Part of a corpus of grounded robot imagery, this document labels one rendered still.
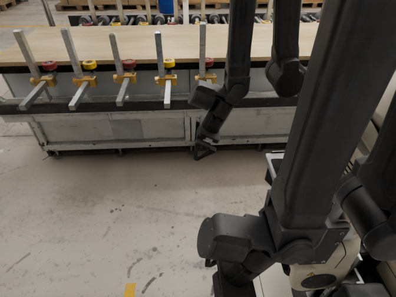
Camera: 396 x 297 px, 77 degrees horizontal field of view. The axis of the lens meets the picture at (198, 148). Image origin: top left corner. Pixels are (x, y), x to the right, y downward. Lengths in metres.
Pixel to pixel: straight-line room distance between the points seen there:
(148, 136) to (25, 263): 1.20
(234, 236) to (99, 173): 1.97
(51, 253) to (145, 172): 0.84
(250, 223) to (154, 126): 1.81
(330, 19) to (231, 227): 0.26
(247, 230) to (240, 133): 1.88
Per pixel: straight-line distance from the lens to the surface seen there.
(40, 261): 1.94
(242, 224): 0.38
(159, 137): 2.20
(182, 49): 1.90
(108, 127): 2.21
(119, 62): 1.63
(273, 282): 1.38
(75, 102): 1.51
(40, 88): 1.75
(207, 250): 0.37
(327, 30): 0.23
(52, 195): 2.25
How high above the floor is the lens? 1.53
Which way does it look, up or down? 41 degrees down
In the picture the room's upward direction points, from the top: straight up
